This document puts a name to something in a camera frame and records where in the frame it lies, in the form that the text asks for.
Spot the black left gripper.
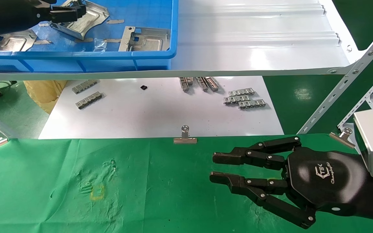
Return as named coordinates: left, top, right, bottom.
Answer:
left=0, top=0, right=87, bottom=35

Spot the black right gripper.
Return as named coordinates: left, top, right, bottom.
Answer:
left=209, top=136, right=368, bottom=229

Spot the stamped metal bracket part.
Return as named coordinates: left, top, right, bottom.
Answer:
left=0, top=28, right=38, bottom=52
left=49, top=0, right=110, bottom=41
left=119, top=26, right=171, bottom=52

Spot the clear plastic film scrap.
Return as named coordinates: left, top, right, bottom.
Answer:
left=89, top=39, right=107, bottom=52

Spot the blue plastic crate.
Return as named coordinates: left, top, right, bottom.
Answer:
left=0, top=0, right=178, bottom=73

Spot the yellow plastic bag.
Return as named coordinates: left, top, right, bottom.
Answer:
left=23, top=80, right=68, bottom=114

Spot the green cloth mat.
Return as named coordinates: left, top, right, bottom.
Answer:
left=0, top=133, right=373, bottom=233

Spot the white board sheet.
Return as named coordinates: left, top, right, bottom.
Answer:
left=39, top=76, right=285, bottom=139

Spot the white corrugated shelf board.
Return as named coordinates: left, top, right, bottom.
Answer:
left=0, top=0, right=365, bottom=81

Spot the perforated white angle strut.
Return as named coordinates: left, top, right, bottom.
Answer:
left=337, top=63, right=373, bottom=130
left=298, top=16, right=373, bottom=135

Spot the grey metal chain strip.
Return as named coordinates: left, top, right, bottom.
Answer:
left=72, top=80, right=98, bottom=94
left=238, top=99, right=266, bottom=110
left=179, top=77, right=194, bottom=92
left=196, top=77, right=209, bottom=92
left=75, top=92, right=103, bottom=110
left=228, top=88, right=255, bottom=97
left=204, top=77, right=220, bottom=92
left=223, top=95, right=251, bottom=105

